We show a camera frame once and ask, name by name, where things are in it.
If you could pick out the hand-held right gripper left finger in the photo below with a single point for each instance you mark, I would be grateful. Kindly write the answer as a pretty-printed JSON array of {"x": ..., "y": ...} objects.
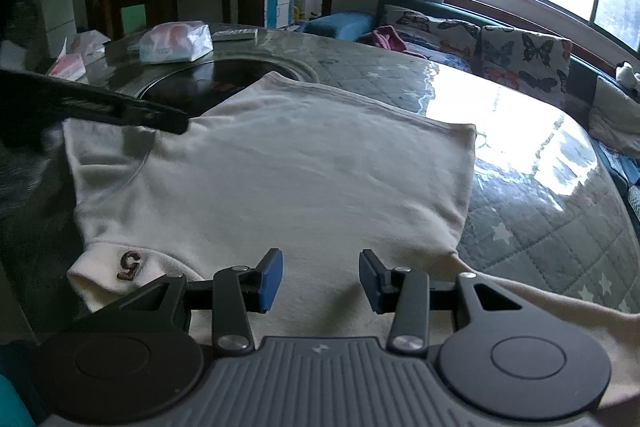
[{"x": 270, "y": 282}]

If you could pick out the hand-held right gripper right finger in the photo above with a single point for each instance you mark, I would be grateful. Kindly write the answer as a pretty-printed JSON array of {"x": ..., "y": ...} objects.
[{"x": 372, "y": 282}]

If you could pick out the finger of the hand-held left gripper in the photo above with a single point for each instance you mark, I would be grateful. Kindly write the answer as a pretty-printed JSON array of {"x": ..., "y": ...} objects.
[{"x": 100, "y": 107}]

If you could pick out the cream shirt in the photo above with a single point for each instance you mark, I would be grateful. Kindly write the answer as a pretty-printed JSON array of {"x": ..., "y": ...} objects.
[{"x": 300, "y": 167}]

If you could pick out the pink white paper pack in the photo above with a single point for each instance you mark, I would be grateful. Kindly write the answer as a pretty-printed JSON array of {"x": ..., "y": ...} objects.
[{"x": 67, "y": 67}]

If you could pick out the white pink tissue pack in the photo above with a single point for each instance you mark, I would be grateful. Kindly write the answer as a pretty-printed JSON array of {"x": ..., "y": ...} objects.
[{"x": 175, "y": 42}]

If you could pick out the black round induction cooktop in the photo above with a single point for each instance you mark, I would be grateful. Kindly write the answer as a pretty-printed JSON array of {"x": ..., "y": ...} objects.
[{"x": 220, "y": 79}]

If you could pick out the dark wooden sideboard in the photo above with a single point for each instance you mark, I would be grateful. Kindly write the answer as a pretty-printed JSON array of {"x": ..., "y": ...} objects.
[{"x": 200, "y": 2}]

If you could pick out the grey remote control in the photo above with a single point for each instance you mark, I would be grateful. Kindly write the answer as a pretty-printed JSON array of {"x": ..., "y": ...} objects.
[{"x": 235, "y": 35}]

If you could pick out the blue cabinet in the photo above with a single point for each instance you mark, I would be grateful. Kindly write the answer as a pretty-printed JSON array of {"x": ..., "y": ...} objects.
[{"x": 277, "y": 2}]

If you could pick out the pink cloth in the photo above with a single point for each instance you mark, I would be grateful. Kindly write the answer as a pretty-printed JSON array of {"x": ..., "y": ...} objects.
[{"x": 387, "y": 38}]

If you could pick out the butterfly print cushion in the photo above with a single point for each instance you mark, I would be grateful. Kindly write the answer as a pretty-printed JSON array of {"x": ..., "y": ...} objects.
[
  {"x": 450, "y": 34},
  {"x": 525, "y": 57}
]

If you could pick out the teal fabric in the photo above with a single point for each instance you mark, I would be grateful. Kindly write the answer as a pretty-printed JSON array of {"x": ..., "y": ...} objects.
[{"x": 12, "y": 402}]

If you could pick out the grey pillow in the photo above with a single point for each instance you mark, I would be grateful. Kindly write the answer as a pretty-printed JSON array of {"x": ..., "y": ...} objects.
[{"x": 615, "y": 117}]

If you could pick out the panda plush toy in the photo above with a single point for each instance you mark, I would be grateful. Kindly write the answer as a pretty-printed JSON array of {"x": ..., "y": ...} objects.
[{"x": 627, "y": 74}]

